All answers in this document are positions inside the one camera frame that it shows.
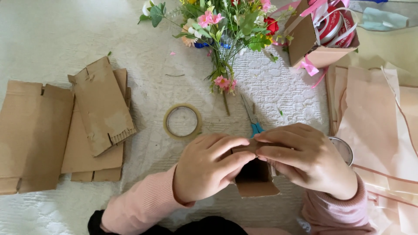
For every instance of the person's left hand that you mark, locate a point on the person's left hand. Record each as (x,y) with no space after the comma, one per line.
(202,166)

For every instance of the person's right hand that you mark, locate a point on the person's right hand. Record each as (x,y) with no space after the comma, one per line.
(310,160)

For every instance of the small brown cardboard box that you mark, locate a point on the small brown cardboard box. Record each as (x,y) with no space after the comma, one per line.
(258,188)

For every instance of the clear adhesive tape roll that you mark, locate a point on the clear adhesive tape roll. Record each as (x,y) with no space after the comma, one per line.
(349,153)
(181,138)

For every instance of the person's black clothing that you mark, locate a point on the person's black clothing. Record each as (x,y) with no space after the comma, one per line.
(196,228)

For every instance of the stack of pink wrapping paper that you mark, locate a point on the stack of pink wrapping paper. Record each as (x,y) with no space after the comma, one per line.
(372,124)

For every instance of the pink ribbon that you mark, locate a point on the pink ribbon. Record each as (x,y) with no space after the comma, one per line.
(309,68)

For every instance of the flat cardboard piece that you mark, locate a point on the flat cardboard piece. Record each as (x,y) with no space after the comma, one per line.
(94,156)
(104,176)

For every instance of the torn corrugated cardboard piece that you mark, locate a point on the torn corrugated cardboard piece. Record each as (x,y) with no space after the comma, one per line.
(101,104)

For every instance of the cardboard box of ribbons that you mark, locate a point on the cardboard box of ribbons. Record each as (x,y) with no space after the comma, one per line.
(302,39)

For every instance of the blue ribbon on bouquet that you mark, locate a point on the blue ribbon on bouquet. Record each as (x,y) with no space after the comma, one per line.
(201,45)

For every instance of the red and white ribbon spool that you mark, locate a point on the red and white ribbon spool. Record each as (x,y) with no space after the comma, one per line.
(345,36)
(330,25)

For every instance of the artificial flower bouquet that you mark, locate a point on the artificial flower bouquet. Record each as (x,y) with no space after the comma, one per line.
(225,29)

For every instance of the large flat cardboard sheet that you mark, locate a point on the large flat cardboard sheet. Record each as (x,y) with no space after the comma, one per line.
(32,137)

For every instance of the white textured table cloth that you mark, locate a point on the white textured table cloth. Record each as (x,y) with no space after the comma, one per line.
(49,39)

